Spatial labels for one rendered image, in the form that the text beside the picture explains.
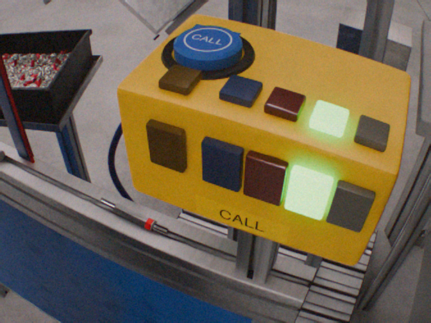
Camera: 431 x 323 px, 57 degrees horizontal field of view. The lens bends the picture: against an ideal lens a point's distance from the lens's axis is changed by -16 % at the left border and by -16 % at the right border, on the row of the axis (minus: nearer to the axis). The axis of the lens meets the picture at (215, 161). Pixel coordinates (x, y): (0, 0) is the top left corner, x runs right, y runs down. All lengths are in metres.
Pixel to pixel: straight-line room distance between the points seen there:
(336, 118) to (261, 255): 0.17
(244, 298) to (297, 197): 0.22
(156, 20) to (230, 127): 0.39
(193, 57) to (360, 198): 0.12
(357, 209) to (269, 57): 0.10
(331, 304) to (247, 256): 0.93
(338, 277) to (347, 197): 1.12
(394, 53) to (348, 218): 0.64
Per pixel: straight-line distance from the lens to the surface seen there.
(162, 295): 0.58
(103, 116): 1.92
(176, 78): 0.24
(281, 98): 0.23
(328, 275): 1.34
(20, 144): 0.52
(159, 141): 0.25
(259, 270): 0.39
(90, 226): 0.49
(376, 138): 0.22
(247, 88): 0.23
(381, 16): 0.72
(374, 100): 0.25
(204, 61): 0.25
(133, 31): 2.50
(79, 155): 0.82
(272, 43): 0.29
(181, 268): 0.44
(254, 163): 0.23
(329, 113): 0.23
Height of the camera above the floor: 1.22
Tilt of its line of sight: 47 degrees down
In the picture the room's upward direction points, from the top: straight up
